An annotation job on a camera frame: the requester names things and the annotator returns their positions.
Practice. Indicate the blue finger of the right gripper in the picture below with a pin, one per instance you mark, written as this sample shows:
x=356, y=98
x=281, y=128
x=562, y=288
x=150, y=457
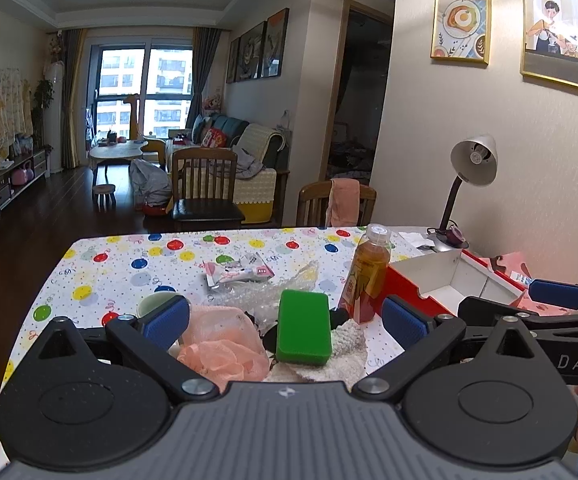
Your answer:
x=554, y=293
x=487, y=313

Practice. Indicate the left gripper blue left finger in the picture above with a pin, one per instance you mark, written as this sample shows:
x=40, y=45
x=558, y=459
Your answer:
x=144, y=343

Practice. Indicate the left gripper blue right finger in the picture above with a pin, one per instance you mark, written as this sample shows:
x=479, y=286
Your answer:
x=427, y=344

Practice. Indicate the grey fluffy cloth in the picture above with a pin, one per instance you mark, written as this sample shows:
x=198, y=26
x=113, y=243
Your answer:
x=346, y=364

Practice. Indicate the green sponge block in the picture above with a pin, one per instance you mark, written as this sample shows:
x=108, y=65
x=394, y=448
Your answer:
x=303, y=328

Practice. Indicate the clear bubble wrap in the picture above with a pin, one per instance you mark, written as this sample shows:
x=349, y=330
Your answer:
x=261, y=299

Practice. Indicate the panda wet wipes pack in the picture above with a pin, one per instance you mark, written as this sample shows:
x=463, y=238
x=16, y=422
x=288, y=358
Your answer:
x=248, y=268

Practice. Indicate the pale green mug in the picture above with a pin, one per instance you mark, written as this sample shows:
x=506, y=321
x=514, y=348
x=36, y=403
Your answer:
x=154, y=301

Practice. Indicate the red cardboard box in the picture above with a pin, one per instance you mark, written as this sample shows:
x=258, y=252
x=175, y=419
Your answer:
x=436, y=283

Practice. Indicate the small white tube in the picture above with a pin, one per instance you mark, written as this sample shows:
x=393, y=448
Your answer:
x=520, y=278

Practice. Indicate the amber tea drink bottle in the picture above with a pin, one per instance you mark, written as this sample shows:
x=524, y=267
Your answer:
x=367, y=273

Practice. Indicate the balloon pattern tablecloth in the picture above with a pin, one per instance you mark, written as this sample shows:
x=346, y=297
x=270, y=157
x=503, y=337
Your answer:
x=266, y=431

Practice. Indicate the white paper tissue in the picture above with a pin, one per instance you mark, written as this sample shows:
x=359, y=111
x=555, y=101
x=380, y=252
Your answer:
x=418, y=240

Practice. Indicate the small wooden stool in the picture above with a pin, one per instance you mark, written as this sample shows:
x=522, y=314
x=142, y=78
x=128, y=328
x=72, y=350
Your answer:
x=104, y=195

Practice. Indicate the pink towel on chair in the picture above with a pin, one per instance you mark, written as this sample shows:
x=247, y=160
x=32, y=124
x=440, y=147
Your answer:
x=343, y=203

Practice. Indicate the dark wooden dining chair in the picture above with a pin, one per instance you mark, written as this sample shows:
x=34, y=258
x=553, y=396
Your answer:
x=203, y=186

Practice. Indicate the wooden chair by table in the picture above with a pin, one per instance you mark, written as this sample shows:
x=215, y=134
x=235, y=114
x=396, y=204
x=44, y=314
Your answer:
x=313, y=202

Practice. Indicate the dark tv cabinet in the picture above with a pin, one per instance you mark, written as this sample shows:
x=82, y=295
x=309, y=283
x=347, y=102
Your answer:
x=23, y=173

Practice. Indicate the sofa with cream cover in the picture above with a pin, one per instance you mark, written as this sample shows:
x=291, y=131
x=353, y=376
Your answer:
x=261, y=166

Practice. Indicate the toast picture gold frame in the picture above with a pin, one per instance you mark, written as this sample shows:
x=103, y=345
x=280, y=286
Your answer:
x=461, y=31

